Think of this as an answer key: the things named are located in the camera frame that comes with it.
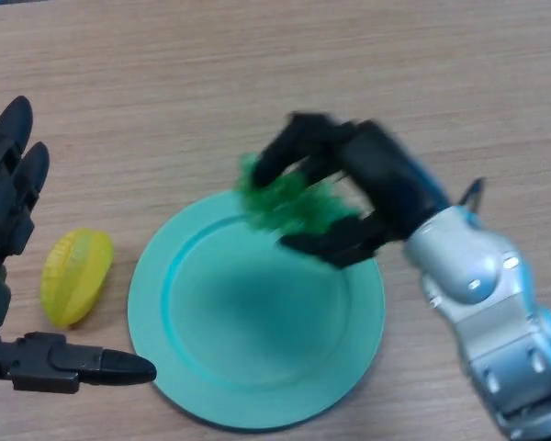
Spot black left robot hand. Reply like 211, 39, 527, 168
0, 95, 158, 394

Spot green grapes bunch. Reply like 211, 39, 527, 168
233, 153, 364, 235

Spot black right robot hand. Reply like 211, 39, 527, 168
250, 110, 451, 270

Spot yellow starfruit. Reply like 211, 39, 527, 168
39, 228, 115, 329

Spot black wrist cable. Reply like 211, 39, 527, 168
458, 177, 486, 212

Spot teal round plate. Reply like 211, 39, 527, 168
127, 190, 386, 431

